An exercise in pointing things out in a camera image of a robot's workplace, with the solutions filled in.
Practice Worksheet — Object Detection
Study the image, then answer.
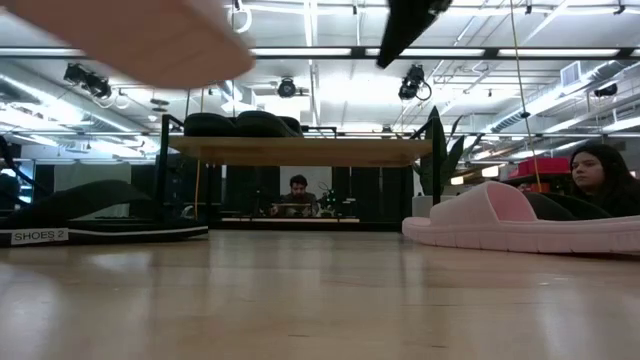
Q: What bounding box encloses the red box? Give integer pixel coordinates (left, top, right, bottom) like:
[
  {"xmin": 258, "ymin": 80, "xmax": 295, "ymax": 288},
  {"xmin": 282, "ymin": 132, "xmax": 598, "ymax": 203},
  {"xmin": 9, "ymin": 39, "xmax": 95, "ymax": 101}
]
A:
[{"xmin": 508, "ymin": 157, "xmax": 571, "ymax": 180}]

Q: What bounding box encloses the white planter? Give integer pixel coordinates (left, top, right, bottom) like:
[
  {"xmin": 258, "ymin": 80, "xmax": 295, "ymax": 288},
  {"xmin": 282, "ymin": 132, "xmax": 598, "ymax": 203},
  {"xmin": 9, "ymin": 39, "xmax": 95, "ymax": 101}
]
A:
[{"xmin": 411, "ymin": 194, "xmax": 435, "ymax": 219}]

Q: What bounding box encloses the pink foam slide sandal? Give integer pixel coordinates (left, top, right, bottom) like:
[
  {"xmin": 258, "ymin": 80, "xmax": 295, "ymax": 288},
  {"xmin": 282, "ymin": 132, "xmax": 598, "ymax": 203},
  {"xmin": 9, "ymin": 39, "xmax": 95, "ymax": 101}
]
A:
[
  {"xmin": 401, "ymin": 180, "xmax": 640, "ymax": 256},
  {"xmin": 0, "ymin": 0, "xmax": 257, "ymax": 90}
]

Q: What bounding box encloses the wooden shelf with metal frame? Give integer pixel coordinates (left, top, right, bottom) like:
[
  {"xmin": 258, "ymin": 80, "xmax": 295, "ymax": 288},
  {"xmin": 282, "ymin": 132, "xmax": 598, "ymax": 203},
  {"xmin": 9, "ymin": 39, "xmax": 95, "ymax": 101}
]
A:
[{"xmin": 155, "ymin": 113, "xmax": 447, "ymax": 227}]

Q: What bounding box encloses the person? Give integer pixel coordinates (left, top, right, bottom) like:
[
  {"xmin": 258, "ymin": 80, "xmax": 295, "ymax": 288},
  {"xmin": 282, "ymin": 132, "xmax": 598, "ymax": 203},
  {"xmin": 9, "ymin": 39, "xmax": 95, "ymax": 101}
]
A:
[
  {"xmin": 568, "ymin": 143, "xmax": 640, "ymax": 219},
  {"xmin": 269, "ymin": 174, "xmax": 321, "ymax": 219}
]

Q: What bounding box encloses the black track spotlight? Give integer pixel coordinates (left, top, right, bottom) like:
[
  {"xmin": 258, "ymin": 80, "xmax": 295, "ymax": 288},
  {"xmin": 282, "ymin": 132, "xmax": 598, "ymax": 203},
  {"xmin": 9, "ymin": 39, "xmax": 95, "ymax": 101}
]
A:
[
  {"xmin": 276, "ymin": 76, "xmax": 298, "ymax": 99},
  {"xmin": 62, "ymin": 62, "xmax": 113, "ymax": 100},
  {"xmin": 397, "ymin": 63, "xmax": 433, "ymax": 102}
]

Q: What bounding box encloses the green leafy plant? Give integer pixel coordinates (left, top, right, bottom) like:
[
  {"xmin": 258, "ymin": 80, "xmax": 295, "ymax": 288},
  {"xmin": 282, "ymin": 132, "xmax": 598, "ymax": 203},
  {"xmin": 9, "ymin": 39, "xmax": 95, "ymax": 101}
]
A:
[{"xmin": 410, "ymin": 105, "xmax": 485, "ymax": 197}]

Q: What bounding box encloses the yellow hanging cable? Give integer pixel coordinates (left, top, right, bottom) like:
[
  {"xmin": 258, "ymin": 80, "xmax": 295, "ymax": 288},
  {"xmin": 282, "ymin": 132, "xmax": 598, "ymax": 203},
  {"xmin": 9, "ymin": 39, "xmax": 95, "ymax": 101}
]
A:
[
  {"xmin": 508, "ymin": 0, "xmax": 544, "ymax": 194},
  {"xmin": 193, "ymin": 159, "xmax": 202, "ymax": 221}
]

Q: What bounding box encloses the black slide with white stripe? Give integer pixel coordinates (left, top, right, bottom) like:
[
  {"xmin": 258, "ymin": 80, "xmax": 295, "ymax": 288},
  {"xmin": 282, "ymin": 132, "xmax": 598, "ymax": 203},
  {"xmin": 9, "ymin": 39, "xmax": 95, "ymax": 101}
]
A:
[{"xmin": 0, "ymin": 179, "xmax": 210, "ymax": 248}]

